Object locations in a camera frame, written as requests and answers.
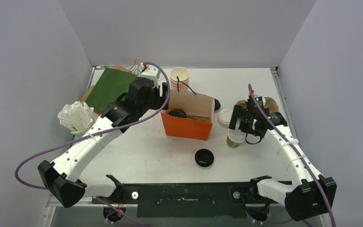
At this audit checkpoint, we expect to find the stack of paper cups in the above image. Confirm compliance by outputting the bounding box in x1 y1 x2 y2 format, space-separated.
170 67 189 91

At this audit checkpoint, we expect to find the green cup holder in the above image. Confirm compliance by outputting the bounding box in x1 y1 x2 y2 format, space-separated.
72 130 88 139

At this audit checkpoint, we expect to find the pulp cup carrier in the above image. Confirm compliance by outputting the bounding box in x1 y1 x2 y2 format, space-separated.
187 115 212 122

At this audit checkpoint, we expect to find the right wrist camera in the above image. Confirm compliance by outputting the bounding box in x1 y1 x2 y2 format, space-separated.
253 94 266 109

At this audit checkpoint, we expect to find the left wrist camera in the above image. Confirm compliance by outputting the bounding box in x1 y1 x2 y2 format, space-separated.
140 63 161 87

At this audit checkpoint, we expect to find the brown paper bags stack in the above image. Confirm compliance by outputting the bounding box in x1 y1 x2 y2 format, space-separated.
80 59 141 114

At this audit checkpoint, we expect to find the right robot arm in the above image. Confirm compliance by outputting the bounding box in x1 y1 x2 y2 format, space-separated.
228 96 337 227

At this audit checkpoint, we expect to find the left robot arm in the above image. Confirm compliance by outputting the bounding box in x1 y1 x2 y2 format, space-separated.
38 77 170 208

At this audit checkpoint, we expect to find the stack of pulp cup carriers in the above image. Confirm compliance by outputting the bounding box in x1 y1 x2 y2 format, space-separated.
236 97 279 113

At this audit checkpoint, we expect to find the orange paper bag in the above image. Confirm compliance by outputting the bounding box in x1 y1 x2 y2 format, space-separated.
161 90 215 140

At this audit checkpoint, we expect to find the green paper bag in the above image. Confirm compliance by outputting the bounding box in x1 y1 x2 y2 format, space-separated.
85 68 137 112

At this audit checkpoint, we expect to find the black plastic lid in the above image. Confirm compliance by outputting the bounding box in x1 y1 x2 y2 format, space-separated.
168 109 188 118

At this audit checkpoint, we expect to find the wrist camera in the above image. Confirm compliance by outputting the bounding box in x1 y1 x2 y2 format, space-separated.
140 63 161 87
253 94 266 109

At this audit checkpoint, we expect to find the white plastic lid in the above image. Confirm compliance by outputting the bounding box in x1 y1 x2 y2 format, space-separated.
227 129 246 143

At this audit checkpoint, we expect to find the white wrapped straws bundle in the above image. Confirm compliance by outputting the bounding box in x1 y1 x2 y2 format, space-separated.
57 101 94 133

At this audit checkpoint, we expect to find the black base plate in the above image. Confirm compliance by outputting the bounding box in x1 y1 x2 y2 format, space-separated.
92 182 276 218

